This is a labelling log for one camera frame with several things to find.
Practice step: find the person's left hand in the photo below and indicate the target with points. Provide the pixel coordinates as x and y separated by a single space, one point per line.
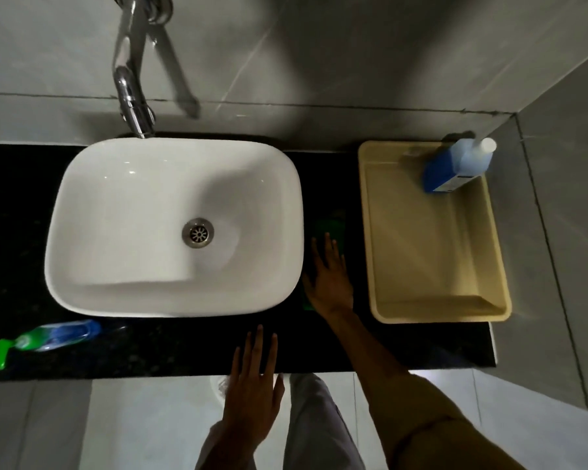
252 406

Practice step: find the person's left little finger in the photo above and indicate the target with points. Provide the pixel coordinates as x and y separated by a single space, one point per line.
234 367

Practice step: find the person's right hand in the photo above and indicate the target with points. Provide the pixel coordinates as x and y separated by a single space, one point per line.
331 288

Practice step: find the chrome faucet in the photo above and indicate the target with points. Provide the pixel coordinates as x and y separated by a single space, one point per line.
127 58

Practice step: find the person's left middle finger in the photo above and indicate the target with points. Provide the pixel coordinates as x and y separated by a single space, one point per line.
259 349

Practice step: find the person's right little finger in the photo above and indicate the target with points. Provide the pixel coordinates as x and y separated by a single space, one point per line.
349 278

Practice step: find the person's right forearm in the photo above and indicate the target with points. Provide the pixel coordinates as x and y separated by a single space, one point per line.
392 381

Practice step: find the blue bottle with white cap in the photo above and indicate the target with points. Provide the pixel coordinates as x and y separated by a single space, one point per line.
453 168

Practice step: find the person's left forearm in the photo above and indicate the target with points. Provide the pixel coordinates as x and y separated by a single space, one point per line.
230 455

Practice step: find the beige plastic tub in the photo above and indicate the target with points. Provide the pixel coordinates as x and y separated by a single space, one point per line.
431 249

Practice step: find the light grey trousers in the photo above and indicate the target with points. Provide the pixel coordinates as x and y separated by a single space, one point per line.
318 425

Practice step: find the person's right middle finger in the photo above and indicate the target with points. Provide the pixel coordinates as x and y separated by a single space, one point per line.
330 250

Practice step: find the white ceramic sink basin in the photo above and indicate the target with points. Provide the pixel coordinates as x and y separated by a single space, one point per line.
122 200

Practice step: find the person's left thumb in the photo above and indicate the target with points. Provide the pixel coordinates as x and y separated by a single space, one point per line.
279 390

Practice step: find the chrome sink drain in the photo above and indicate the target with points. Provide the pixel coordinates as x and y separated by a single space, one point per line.
198 233

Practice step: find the blue bottle with green cap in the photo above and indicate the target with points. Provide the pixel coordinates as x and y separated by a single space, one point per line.
54 336

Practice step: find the person's right thumb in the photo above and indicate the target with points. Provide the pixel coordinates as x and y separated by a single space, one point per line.
307 284

